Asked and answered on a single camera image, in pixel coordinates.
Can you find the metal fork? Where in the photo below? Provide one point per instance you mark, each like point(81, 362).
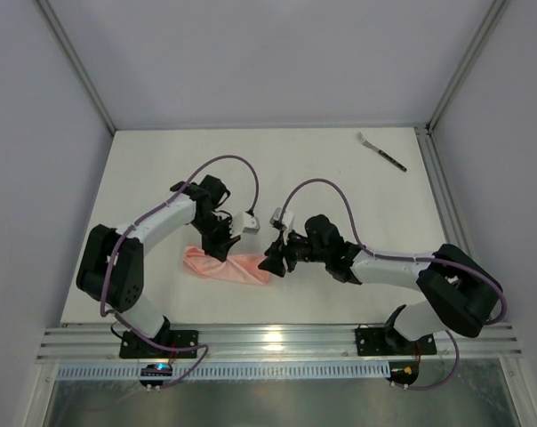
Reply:
point(380, 152)

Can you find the aluminium rail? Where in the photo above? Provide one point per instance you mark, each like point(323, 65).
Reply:
point(446, 200)
point(95, 342)

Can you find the frame post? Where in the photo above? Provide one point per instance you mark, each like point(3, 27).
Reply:
point(468, 60)
point(62, 39)

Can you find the aluminium right side rail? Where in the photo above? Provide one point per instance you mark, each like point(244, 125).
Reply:
point(446, 200)

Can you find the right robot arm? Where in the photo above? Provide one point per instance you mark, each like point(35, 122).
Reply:
point(347, 262)

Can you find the aluminium front rail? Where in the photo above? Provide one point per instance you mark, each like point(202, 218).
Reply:
point(95, 342)

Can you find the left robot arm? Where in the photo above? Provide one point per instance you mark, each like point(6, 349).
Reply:
point(111, 270)

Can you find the slotted cable duct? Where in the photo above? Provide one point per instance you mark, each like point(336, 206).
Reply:
point(226, 371)

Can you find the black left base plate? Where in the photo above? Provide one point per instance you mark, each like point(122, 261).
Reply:
point(133, 347)

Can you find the right frame post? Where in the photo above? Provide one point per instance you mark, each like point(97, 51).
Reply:
point(468, 60)

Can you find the left controller board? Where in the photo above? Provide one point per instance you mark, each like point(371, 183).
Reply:
point(155, 375)

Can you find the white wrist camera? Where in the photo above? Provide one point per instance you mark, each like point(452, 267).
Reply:
point(282, 221)
point(244, 223)

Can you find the controller board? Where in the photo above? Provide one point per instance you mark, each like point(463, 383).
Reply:
point(155, 375)
point(403, 373)

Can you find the pink satin napkin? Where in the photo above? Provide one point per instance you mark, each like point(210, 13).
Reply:
point(238, 268)

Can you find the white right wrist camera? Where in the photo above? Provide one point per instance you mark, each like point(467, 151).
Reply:
point(282, 221)

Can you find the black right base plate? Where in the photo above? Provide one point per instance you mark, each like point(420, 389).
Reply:
point(375, 340)

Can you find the left frame post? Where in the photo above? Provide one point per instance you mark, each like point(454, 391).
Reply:
point(62, 39)

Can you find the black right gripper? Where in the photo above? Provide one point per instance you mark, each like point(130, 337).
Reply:
point(284, 253)

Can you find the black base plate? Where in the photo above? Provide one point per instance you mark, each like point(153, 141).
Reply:
point(375, 340)
point(133, 347)

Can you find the right controller board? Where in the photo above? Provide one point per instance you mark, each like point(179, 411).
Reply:
point(403, 373)

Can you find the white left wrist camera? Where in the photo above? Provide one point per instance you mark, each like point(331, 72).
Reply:
point(244, 223)

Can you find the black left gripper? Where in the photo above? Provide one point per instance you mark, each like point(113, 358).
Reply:
point(221, 237)

